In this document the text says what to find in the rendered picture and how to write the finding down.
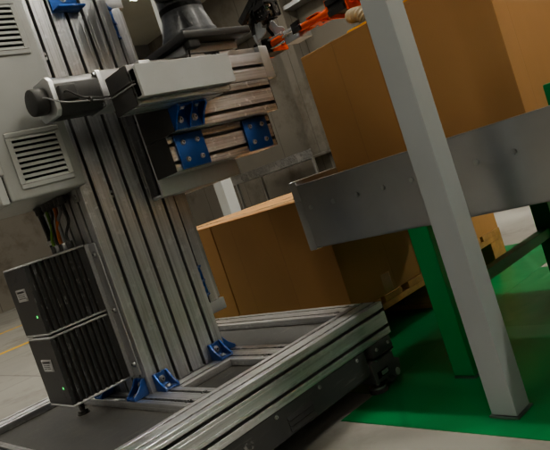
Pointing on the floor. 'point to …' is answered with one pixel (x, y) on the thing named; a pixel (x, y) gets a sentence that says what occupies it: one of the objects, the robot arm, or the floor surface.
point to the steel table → (275, 170)
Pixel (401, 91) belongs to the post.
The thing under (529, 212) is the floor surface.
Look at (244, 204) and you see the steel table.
